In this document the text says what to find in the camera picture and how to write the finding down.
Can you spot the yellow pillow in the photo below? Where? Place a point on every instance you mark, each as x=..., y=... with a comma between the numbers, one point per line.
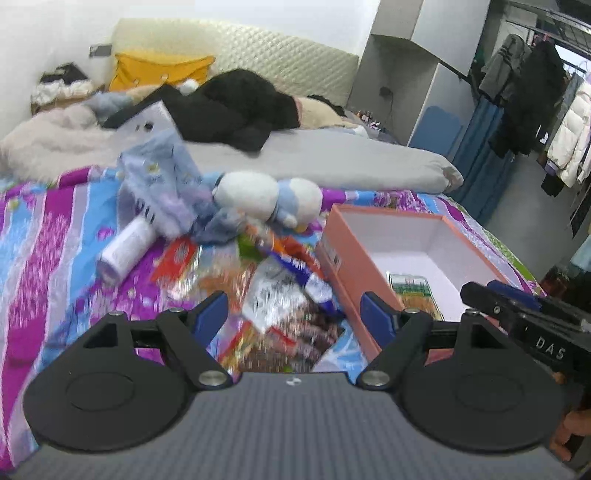
x=152, y=69

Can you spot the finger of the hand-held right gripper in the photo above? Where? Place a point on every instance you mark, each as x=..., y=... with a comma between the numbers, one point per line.
x=512, y=290
x=482, y=297

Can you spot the cream quilted headboard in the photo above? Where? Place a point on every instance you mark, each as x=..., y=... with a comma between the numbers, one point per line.
x=277, y=55

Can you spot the light blue fuzzy cloth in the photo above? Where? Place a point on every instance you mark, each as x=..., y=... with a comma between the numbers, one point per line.
x=108, y=102

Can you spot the green snack packet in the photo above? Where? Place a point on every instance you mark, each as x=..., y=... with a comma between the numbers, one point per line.
x=411, y=290

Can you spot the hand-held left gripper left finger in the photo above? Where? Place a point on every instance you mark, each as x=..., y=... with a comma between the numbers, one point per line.
x=210, y=314

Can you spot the blue curtain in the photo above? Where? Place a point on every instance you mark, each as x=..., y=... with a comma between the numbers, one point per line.
x=485, y=147

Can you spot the grey wardrobe unit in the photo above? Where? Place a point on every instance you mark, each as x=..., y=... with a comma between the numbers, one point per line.
x=392, y=69

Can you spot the black clothing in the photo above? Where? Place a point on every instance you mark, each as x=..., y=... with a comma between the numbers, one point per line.
x=231, y=106

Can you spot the metal clothes rack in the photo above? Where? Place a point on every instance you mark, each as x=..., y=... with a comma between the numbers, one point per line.
x=545, y=18

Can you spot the floral striped bed sheet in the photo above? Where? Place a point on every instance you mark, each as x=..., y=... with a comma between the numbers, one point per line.
x=46, y=258

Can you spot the pile of snack packets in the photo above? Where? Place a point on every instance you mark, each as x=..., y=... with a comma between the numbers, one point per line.
x=272, y=286

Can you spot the blue board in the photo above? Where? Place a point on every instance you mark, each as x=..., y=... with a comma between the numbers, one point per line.
x=436, y=127

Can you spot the beige plush pillow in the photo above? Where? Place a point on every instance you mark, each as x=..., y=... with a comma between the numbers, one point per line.
x=318, y=117

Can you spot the grey hanging jacket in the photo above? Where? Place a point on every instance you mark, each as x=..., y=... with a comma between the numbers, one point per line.
x=503, y=64

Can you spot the heap of white black clothes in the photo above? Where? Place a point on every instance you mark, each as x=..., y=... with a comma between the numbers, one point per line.
x=60, y=83

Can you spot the person's right hand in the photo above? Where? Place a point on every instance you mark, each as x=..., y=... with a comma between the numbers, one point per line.
x=575, y=429

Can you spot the row of small bottles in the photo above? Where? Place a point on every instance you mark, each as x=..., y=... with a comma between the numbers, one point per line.
x=369, y=119

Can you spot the pink cardboard box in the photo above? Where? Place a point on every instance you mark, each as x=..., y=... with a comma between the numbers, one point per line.
x=346, y=281

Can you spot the light grey duvet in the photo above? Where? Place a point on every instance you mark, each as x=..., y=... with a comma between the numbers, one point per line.
x=346, y=157

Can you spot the light blue plastic bag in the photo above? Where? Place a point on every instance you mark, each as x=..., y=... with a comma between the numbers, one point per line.
x=157, y=180

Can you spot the black wall plug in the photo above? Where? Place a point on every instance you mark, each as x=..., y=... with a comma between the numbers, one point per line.
x=385, y=92

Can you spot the white puffer jacket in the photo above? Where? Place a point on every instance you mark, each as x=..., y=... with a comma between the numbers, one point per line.
x=572, y=138

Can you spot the white and blue plush toy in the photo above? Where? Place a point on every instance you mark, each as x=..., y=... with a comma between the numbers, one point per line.
x=249, y=194

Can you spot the grey wall switch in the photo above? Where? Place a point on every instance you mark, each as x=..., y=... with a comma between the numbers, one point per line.
x=100, y=50

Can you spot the black hanging coat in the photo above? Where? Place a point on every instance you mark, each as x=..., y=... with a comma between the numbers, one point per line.
x=531, y=101

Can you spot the white plastic bottle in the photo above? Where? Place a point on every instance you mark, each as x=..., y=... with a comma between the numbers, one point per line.
x=124, y=249

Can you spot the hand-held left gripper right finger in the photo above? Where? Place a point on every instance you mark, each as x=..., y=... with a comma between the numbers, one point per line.
x=376, y=314

